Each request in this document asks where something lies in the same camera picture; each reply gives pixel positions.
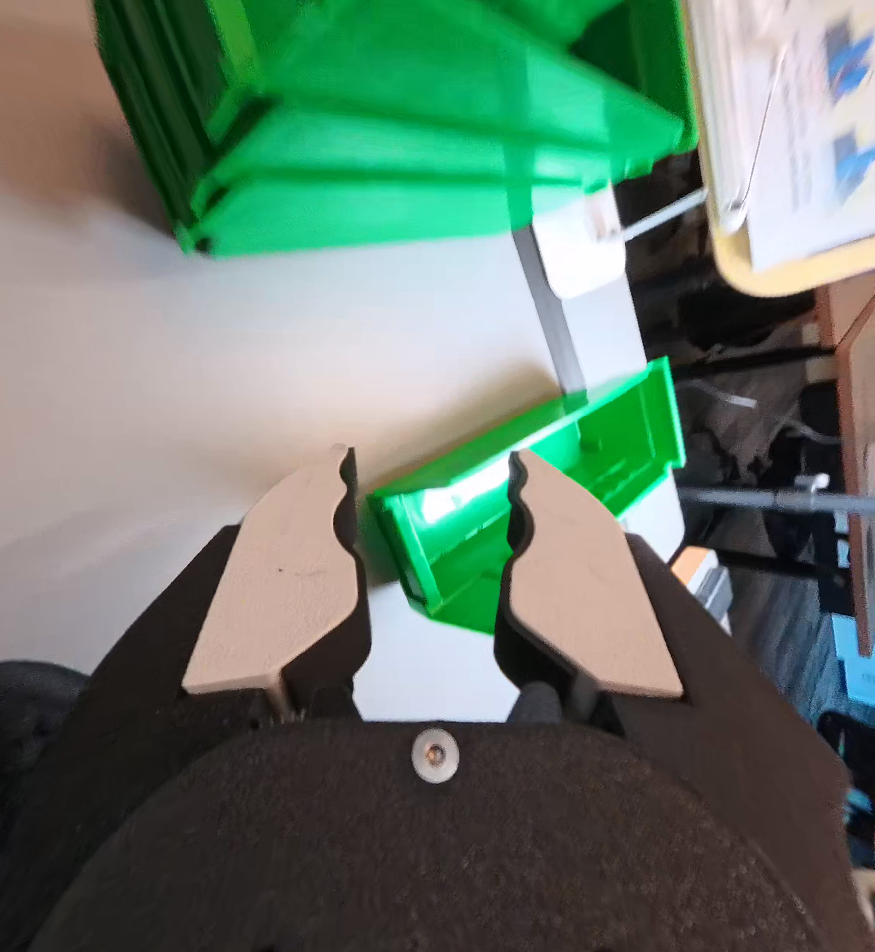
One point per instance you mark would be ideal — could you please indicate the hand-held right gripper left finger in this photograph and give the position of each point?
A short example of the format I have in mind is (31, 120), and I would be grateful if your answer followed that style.
(281, 595)

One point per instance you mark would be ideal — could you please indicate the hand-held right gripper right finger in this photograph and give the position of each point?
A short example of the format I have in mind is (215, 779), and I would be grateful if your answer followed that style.
(594, 595)

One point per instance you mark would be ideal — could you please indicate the green plastic bin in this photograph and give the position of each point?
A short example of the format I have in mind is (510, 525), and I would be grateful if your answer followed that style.
(616, 431)
(370, 223)
(408, 145)
(445, 59)

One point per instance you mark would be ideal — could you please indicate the light grey desk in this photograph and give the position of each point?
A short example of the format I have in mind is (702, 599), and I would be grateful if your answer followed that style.
(259, 357)

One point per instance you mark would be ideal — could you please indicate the wooden-edged side table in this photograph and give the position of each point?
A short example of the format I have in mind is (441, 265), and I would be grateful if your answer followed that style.
(694, 565)

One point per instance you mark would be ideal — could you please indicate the grey tape strip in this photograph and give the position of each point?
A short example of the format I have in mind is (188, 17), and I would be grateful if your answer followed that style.
(553, 320)

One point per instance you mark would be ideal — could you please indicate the black round pad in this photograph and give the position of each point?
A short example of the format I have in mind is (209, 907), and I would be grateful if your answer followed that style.
(6, 744)

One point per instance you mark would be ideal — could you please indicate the long wooden table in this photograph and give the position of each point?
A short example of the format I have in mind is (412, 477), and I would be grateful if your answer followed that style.
(865, 387)

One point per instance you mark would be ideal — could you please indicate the white display stand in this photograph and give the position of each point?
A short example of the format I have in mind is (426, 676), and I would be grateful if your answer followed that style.
(582, 253)

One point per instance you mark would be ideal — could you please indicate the wooden clipboard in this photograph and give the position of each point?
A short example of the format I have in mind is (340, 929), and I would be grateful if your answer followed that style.
(780, 279)

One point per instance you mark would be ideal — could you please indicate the printed instruction sheet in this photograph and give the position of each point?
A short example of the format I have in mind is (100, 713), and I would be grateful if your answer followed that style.
(802, 149)

